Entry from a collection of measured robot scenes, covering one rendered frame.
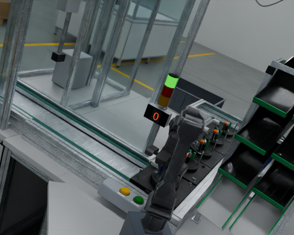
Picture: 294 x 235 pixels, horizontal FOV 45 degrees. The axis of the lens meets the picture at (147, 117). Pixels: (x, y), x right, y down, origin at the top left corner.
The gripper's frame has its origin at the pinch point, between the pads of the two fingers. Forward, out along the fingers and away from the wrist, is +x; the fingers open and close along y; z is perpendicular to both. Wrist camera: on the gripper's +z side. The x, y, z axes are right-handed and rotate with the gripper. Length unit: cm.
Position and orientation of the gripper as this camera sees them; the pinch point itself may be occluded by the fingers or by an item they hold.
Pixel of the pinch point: (162, 169)
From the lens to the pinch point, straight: 149.4
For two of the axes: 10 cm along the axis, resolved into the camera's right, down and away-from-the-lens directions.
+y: 8.2, 4.5, -3.4
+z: -4.6, 2.0, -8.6
